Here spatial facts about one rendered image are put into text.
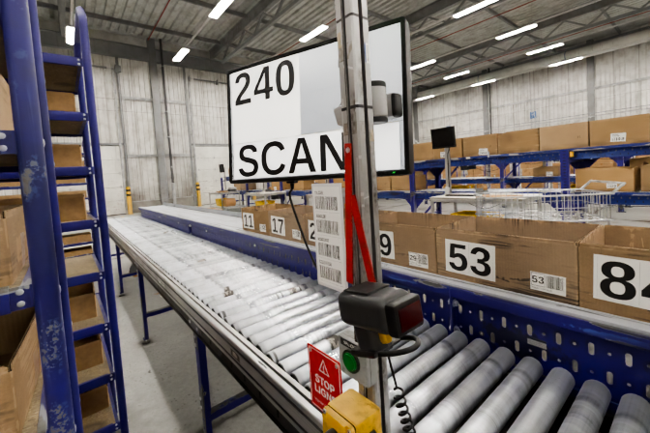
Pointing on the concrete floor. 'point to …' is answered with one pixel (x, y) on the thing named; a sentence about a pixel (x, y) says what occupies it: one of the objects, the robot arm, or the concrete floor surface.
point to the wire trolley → (550, 204)
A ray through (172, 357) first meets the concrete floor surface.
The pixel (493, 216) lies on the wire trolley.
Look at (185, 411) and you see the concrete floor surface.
